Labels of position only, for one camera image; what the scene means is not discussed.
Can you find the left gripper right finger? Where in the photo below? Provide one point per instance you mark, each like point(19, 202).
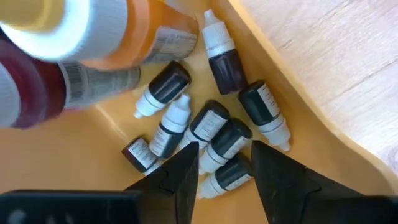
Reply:
point(280, 186)

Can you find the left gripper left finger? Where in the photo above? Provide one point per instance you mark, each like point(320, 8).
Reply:
point(177, 186)

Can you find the yellow plastic tray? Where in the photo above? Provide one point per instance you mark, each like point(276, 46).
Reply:
point(77, 155)

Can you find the large red food coloring bottle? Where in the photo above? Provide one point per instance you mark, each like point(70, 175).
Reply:
point(40, 90)

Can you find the large orange food coloring bottle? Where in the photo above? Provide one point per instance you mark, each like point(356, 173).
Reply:
point(149, 31)

